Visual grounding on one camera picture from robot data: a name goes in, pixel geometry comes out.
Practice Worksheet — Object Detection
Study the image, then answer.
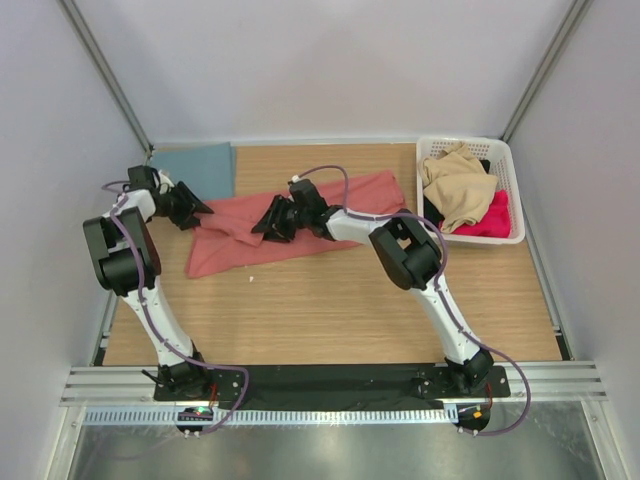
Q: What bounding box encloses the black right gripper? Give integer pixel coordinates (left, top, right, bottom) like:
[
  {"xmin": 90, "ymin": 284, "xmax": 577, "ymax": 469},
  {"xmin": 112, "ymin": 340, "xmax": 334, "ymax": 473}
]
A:
[{"xmin": 251, "ymin": 196, "xmax": 310, "ymax": 244}]

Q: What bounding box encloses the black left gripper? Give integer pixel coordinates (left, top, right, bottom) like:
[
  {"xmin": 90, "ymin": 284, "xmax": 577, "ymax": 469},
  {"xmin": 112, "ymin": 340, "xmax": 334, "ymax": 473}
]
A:
[{"xmin": 153, "ymin": 182, "xmax": 212, "ymax": 230}]

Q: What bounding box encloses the salmon red t-shirt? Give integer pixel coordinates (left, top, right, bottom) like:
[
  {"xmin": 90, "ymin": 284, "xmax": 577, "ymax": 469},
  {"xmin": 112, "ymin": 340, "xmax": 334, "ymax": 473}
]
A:
[{"xmin": 185, "ymin": 170, "xmax": 406, "ymax": 279}]

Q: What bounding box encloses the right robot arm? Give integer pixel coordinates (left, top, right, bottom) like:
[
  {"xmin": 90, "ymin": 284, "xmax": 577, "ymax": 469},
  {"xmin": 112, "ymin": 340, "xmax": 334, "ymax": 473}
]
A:
[{"xmin": 251, "ymin": 178, "xmax": 494, "ymax": 396}]

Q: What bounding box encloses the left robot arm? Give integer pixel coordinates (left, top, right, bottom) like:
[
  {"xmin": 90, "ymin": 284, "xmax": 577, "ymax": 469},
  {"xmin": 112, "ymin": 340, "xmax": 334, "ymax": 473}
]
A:
[{"xmin": 83, "ymin": 165, "xmax": 214, "ymax": 400}]

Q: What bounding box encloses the folded blue-grey t-shirt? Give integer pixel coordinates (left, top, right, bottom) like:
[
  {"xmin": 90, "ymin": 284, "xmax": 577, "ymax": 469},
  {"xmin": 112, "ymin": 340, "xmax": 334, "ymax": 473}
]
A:
[{"xmin": 150, "ymin": 143, "xmax": 236, "ymax": 201}]

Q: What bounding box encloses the black garment in basket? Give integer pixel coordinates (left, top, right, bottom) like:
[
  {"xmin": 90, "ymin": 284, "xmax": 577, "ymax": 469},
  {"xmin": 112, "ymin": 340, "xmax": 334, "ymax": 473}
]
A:
[{"xmin": 422, "ymin": 157, "xmax": 492, "ymax": 229}]

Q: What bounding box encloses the beige t-shirt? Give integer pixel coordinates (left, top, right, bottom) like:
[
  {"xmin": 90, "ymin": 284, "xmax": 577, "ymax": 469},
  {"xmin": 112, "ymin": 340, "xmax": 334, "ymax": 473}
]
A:
[{"xmin": 418, "ymin": 140, "xmax": 499, "ymax": 234}]

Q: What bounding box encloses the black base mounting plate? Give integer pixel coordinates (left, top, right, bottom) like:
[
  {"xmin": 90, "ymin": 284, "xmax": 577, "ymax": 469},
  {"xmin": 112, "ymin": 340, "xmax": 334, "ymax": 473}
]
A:
[{"xmin": 144, "ymin": 363, "xmax": 510, "ymax": 412}]

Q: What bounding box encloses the magenta pink t-shirt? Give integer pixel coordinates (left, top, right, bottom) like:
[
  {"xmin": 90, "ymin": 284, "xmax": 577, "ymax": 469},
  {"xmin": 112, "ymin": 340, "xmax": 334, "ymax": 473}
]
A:
[{"xmin": 453, "ymin": 190, "xmax": 512, "ymax": 238}]

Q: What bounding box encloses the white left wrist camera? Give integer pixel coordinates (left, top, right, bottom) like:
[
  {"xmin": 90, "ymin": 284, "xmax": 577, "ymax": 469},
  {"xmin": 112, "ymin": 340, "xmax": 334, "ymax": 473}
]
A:
[{"xmin": 153, "ymin": 170, "xmax": 174, "ymax": 193}]

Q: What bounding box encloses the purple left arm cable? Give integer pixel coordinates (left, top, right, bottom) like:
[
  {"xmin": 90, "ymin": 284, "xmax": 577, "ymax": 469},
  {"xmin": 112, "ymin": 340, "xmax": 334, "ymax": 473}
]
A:
[{"xmin": 102, "ymin": 182, "xmax": 250, "ymax": 439}]

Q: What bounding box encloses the perforated cable duct strip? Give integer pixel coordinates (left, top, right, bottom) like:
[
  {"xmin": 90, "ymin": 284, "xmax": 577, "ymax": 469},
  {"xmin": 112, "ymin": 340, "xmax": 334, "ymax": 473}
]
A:
[{"xmin": 84, "ymin": 405, "xmax": 458, "ymax": 427}]

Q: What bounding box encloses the left aluminium frame post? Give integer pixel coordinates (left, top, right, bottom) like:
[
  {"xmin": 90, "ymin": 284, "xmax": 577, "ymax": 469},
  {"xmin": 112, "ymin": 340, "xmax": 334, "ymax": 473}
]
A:
[{"xmin": 57, "ymin": 0, "xmax": 154, "ymax": 161}]

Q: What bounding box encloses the aluminium frame post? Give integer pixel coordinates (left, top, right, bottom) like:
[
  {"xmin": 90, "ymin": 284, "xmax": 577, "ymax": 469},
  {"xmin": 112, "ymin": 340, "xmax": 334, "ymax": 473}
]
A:
[
  {"xmin": 500, "ymin": 0, "xmax": 593, "ymax": 143},
  {"xmin": 57, "ymin": 0, "xmax": 154, "ymax": 161}
]

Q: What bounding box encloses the aluminium front rail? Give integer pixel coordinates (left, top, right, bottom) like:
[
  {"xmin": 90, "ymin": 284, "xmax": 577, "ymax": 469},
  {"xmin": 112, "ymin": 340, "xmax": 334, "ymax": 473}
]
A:
[{"xmin": 59, "ymin": 361, "xmax": 608, "ymax": 407}]

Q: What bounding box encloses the right aluminium frame post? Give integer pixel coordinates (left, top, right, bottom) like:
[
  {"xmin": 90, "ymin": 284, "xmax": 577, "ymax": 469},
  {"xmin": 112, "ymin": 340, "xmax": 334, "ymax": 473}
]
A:
[{"xmin": 500, "ymin": 0, "xmax": 593, "ymax": 143}]

